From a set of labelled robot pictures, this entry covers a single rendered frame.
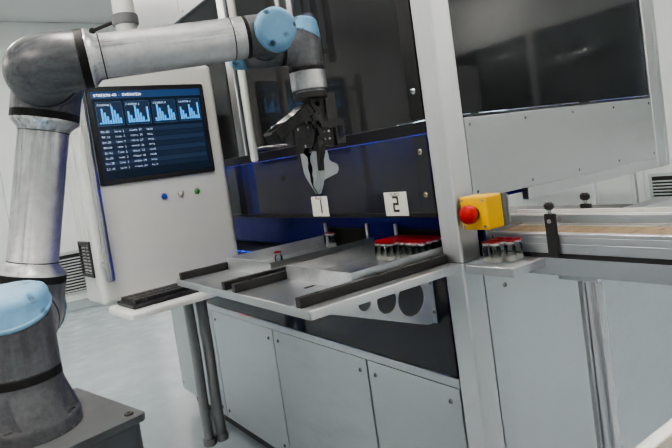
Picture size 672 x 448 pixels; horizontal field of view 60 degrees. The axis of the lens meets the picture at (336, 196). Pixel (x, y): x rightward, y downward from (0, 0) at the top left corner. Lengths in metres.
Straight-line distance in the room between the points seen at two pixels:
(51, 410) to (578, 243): 0.99
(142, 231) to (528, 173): 1.20
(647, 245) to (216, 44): 0.85
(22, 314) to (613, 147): 1.53
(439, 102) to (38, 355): 0.90
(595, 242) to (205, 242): 1.31
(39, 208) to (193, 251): 0.99
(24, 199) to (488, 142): 0.97
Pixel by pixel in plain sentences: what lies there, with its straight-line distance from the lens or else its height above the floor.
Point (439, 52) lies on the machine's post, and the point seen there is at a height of 1.35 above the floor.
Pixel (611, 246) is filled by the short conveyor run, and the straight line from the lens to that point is 1.24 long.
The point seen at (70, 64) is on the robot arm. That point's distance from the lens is 1.02.
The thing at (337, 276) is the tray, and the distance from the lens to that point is 1.24.
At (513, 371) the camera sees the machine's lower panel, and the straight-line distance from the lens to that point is 1.51.
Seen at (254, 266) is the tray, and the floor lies 0.90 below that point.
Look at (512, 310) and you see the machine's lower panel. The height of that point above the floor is 0.73.
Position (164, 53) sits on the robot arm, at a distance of 1.03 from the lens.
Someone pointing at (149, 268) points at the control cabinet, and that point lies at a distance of 2.00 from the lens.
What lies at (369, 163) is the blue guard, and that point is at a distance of 1.51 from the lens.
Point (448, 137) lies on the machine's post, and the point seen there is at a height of 1.16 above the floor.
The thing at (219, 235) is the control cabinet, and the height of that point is 0.94.
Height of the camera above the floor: 1.15
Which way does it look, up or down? 3 degrees down
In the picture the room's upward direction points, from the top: 8 degrees counter-clockwise
